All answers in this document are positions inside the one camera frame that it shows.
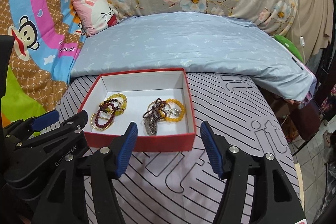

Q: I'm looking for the light blue pillow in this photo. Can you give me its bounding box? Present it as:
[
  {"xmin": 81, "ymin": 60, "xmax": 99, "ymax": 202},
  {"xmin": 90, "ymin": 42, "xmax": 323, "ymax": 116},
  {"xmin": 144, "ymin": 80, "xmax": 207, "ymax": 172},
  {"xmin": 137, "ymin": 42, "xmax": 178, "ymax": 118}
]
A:
[{"xmin": 70, "ymin": 11, "xmax": 317, "ymax": 102}]

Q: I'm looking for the beige curtain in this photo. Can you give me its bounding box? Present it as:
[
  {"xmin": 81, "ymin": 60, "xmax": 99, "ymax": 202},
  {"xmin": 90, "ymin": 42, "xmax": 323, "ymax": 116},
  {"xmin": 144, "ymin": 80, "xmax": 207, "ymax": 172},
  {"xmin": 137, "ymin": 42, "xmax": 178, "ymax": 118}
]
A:
[{"xmin": 289, "ymin": 0, "xmax": 334, "ymax": 64}]

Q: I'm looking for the silver chain bracelet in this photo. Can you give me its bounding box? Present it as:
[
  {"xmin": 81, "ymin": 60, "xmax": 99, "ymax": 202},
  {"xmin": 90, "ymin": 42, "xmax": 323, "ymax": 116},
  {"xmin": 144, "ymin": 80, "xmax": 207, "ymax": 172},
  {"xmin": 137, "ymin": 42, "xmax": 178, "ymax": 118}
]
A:
[{"xmin": 168, "ymin": 106, "xmax": 183, "ymax": 119}]

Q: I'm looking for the pink rabbit pillow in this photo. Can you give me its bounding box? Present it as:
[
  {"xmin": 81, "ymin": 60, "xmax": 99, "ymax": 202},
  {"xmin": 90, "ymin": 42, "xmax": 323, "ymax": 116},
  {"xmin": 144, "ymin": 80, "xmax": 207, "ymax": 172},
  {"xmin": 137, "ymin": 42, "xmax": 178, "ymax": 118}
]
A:
[{"xmin": 71, "ymin": 0, "xmax": 120, "ymax": 38}]

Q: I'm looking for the translucent yellow bead bracelet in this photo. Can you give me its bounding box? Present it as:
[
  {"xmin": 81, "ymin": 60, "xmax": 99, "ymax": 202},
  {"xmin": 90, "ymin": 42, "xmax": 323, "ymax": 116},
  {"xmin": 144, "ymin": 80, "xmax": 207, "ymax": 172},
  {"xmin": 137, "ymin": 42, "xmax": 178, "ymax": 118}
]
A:
[{"xmin": 106, "ymin": 93, "xmax": 128, "ymax": 116}]

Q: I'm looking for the green plush toy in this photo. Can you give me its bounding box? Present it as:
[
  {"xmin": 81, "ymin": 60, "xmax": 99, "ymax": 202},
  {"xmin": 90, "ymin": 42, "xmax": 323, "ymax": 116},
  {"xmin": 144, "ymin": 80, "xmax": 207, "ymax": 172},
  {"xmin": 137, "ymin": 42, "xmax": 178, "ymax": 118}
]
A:
[{"xmin": 273, "ymin": 34, "xmax": 302, "ymax": 62}]

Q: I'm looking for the dark brown bead bracelet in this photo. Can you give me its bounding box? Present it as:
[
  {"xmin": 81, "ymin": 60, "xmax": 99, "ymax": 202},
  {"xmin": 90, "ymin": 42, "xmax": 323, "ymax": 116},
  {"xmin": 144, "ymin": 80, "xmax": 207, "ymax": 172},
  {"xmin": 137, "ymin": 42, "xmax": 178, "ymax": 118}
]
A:
[{"xmin": 101, "ymin": 98, "xmax": 124, "ymax": 113}]

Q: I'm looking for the opaque yellow bead bracelet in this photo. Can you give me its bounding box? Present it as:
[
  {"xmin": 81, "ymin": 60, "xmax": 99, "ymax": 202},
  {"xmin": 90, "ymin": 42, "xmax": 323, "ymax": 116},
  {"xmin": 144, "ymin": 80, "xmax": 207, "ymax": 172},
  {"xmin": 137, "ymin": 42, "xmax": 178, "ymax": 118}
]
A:
[{"xmin": 160, "ymin": 98, "xmax": 186, "ymax": 123}]

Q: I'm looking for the gold bead bracelet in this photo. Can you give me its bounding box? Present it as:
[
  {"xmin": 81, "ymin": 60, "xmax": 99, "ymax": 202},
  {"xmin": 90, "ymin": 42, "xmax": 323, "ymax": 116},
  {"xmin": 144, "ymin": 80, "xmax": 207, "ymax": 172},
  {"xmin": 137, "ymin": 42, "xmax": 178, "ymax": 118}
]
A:
[{"xmin": 91, "ymin": 112, "xmax": 114, "ymax": 132}]

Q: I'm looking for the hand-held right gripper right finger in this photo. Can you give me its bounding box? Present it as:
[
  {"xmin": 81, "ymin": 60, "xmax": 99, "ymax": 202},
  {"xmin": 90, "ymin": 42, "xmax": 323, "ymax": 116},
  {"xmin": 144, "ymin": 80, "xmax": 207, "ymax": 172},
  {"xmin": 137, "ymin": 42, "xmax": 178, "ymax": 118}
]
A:
[{"xmin": 200, "ymin": 120, "xmax": 302, "ymax": 224}]

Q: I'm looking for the black plastic bag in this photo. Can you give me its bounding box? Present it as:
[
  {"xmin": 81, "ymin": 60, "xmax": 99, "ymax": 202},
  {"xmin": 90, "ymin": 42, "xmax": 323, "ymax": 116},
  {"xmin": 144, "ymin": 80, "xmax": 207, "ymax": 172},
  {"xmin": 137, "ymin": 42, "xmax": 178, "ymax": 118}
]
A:
[{"xmin": 322, "ymin": 161, "xmax": 336, "ymax": 209}]

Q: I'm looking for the dark red bead bracelet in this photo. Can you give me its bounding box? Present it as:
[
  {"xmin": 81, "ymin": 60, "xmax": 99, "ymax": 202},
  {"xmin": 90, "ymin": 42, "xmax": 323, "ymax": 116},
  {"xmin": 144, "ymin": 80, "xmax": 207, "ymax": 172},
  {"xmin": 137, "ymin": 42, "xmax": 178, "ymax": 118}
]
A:
[{"xmin": 94, "ymin": 103, "xmax": 117, "ymax": 128}]

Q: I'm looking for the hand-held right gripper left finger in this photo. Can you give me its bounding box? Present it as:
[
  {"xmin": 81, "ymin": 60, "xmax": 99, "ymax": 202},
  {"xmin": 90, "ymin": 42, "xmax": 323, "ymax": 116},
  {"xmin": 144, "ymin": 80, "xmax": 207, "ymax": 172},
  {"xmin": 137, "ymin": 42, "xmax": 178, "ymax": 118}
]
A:
[{"xmin": 34, "ymin": 122, "xmax": 138, "ymax": 224}]

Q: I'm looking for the colourful cartoon monkey blanket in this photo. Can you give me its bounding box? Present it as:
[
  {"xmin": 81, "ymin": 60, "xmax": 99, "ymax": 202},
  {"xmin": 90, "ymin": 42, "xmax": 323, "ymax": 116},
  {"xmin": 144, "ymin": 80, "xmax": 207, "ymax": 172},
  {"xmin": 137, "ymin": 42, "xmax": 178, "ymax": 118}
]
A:
[{"xmin": 0, "ymin": 0, "xmax": 91, "ymax": 119}]

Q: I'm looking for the dark purple bead strand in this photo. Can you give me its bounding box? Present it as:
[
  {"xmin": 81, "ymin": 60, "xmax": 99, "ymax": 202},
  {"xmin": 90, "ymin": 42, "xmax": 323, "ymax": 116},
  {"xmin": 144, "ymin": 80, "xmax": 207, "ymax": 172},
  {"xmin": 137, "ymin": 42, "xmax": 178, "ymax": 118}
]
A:
[{"xmin": 142, "ymin": 98, "xmax": 166, "ymax": 121}]

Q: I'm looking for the white cable with switch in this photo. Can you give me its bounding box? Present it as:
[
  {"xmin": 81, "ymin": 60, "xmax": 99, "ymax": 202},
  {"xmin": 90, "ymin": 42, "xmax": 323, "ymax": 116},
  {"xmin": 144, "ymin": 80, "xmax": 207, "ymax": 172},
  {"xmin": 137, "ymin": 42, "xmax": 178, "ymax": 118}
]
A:
[{"xmin": 296, "ymin": 0, "xmax": 307, "ymax": 62}]

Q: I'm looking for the red cardboard box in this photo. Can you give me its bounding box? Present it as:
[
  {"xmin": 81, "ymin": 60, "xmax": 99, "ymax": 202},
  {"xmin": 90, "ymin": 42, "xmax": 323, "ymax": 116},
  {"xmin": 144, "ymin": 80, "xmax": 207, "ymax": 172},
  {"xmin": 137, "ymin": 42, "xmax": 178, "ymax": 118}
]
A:
[{"xmin": 78, "ymin": 68, "xmax": 197, "ymax": 152}]

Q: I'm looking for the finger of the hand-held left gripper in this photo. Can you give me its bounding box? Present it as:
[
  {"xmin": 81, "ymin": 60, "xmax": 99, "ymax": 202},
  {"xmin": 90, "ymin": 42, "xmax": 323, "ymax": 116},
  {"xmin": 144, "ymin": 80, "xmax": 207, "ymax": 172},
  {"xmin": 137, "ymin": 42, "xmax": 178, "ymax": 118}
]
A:
[
  {"xmin": 3, "ymin": 110, "xmax": 89, "ymax": 191},
  {"xmin": 3, "ymin": 111, "xmax": 60, "ymax": 140}
]

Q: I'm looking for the silver wrist watch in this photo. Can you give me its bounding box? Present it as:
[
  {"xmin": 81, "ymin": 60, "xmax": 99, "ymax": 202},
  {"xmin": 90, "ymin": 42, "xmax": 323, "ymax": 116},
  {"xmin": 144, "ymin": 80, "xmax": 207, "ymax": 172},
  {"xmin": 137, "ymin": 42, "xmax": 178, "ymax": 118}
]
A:
[{"xmin": 143, "ymin": 115, "xmax": 160, "ymax": 136}]

